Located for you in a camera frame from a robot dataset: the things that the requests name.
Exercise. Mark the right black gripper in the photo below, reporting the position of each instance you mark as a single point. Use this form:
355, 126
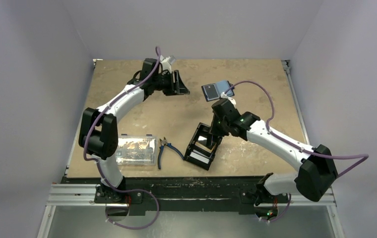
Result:
209, 139

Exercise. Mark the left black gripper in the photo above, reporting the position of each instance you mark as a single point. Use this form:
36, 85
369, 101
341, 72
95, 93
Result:
180, 89

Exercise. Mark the black plastic card box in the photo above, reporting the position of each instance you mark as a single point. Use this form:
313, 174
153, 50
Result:
197, 144

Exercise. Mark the dark credit card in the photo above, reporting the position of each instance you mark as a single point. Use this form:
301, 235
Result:
210, 92

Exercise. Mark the blue leather card holder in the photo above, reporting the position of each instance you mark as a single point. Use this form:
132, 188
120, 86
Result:
221, 86

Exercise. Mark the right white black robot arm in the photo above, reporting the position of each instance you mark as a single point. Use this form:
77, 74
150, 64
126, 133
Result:
314, 171

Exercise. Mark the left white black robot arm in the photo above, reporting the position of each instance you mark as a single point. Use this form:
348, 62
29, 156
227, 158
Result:
98, 135

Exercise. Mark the white card stack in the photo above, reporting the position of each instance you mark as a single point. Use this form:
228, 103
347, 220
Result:
199, 157

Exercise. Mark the clear plastic parts box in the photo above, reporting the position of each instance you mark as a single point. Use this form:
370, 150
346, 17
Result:
137, 150

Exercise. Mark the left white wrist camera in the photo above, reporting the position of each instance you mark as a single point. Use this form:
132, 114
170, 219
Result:
166, 62

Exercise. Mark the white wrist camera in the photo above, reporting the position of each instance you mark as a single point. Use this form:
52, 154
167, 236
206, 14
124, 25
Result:
225, 96
166, 62

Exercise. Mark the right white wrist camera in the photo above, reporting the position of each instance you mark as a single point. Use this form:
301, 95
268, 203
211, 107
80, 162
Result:
225, 96

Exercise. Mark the black aluminium mounting rail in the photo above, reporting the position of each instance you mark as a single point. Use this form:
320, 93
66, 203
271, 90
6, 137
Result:
189, 194

